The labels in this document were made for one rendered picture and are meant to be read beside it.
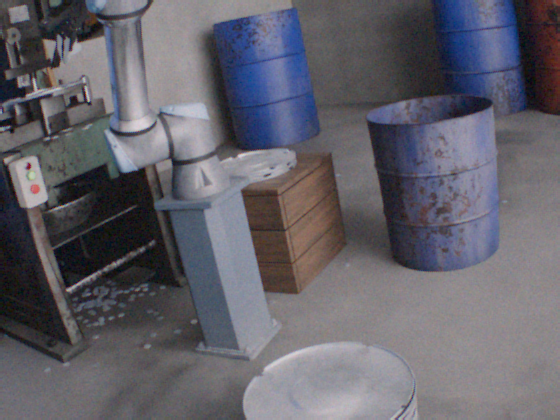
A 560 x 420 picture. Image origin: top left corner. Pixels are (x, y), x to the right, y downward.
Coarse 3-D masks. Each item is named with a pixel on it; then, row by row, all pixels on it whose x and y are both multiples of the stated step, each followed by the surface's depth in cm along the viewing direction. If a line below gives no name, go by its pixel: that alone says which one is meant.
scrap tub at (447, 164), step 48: (432, 96) 201; (480, 96) 187; (384, 144) 176; (432, 144) 166; (480, 144) 169; (384, 192) 187; (432, 192) 172; (480, 192) 173; (432, 240) 178; (480, 240) 178
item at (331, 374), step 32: (320, 352) 109; (352, 352) 106; (384, 352) 104; (256, 384) 102; (288, 384) 101; (320, 384) 98; (352, 384) 96; (384, 384) 95; (256, 416) 93; (288, 416) 92; (320, 416) 90; (352, 416) 89; (384, 416) 87
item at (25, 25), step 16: (16, 0) 172; (32, 0) 177; (16, 16) 173; (32, 16) 178; (16, 32) 173; (32, 32) 179; (0, 48) 174; (16, 48) 172; (32, 48) 176; (0, 64) 177; (16, 64) 175
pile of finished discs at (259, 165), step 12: (240, 156) 213; (252, 156) 210; (264, 156) 203; (276, 156) 203; (288, 156) 199; (228, 168) 200; (240, 168) 196; (252, 168) 193; (264, 168) 190; (276, 168) 190; (288, 168) 192; (252, 180) 187
